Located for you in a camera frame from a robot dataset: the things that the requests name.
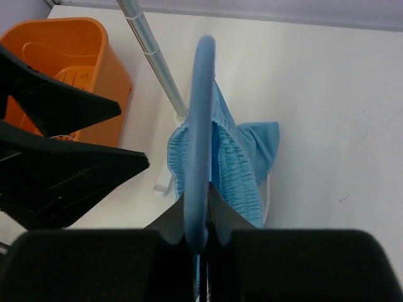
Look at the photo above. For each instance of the orange plastic basket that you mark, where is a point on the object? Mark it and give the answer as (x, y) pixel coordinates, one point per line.
(77, 52)

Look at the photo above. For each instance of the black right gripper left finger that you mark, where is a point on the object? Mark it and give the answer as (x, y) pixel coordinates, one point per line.
(149, 264)

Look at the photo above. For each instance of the light blue shorts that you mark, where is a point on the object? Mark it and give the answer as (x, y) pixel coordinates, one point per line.
(242, 157)

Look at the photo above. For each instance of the silver clothes rack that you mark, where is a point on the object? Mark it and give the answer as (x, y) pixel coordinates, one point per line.
(136, 20)

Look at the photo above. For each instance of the blue wire hanger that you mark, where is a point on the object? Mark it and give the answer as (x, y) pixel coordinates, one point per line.
(198, 156)

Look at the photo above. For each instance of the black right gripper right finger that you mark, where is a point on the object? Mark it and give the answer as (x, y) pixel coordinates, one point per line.
(246, 263)

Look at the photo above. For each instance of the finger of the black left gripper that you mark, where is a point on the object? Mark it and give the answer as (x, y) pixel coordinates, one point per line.
(48, 183)
(54, 107)

